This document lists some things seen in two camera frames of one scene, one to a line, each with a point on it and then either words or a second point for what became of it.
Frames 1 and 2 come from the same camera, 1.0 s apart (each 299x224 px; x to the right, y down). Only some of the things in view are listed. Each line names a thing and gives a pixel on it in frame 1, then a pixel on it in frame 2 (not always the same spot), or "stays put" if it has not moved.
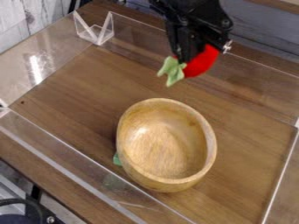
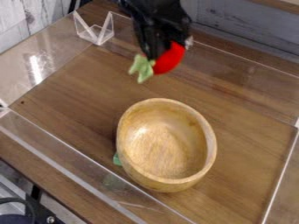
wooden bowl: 166,144 stays put
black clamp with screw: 35,208 stays put
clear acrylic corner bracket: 97,34 stays put
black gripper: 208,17 -> 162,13
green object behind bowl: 117,160 stays put
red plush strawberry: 176,72 -> 164,64
